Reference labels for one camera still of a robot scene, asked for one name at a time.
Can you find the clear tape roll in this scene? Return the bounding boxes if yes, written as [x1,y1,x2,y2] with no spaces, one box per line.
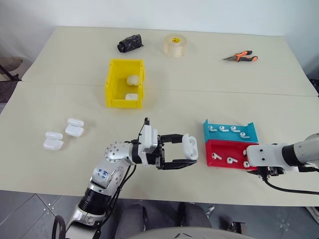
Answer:
[163,34,188,59]

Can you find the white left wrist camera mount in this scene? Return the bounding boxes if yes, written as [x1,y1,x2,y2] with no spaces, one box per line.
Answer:
[138,124,160,166]

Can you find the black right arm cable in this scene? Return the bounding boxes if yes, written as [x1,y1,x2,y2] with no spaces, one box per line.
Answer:
[259,173,319,195]

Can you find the teal plastic tray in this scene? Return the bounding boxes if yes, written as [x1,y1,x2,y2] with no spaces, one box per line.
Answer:
[202,119,259,144]

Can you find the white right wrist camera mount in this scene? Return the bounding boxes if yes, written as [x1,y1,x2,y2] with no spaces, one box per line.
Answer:
[246,142,285,172]

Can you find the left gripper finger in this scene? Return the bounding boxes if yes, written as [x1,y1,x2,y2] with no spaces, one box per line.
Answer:
[163,159,198,171]
[161,133,184,146]

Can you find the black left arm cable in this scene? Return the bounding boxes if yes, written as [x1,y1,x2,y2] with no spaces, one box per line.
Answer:
[96,164,137,239]

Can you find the silver robot torso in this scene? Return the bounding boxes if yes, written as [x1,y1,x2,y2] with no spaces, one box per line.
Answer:
[138,226,257,239]

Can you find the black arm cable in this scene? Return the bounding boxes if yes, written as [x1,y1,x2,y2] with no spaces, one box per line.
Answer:
[96,164,137,239]
[259,173,319,195]

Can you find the yellow plastic bin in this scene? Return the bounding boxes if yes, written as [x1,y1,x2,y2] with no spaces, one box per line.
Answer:
[104,58,147,109]

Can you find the orange black pliers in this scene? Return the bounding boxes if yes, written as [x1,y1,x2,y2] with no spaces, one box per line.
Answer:
[222,50,259,63]

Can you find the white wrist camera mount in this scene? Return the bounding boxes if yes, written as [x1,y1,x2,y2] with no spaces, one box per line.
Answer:
[246,142,285,172]
[138,124,160,166]

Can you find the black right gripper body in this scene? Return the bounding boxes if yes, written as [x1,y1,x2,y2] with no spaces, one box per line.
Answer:
[258,166,285,179]

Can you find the black rolled pouch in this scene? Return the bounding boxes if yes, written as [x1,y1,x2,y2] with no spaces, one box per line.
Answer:
[117,34,145,54]

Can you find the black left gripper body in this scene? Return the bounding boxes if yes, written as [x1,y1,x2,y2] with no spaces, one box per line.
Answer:
[154,135,167,171]

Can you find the red plastic tray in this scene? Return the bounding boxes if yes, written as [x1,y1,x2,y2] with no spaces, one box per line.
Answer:
[204,139,260,171]

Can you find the small brown floor object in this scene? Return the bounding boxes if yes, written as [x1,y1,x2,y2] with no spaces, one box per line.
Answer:
[231,221,247,235]

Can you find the black strap loop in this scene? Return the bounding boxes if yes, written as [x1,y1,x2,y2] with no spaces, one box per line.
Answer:
[51,215,67,239]

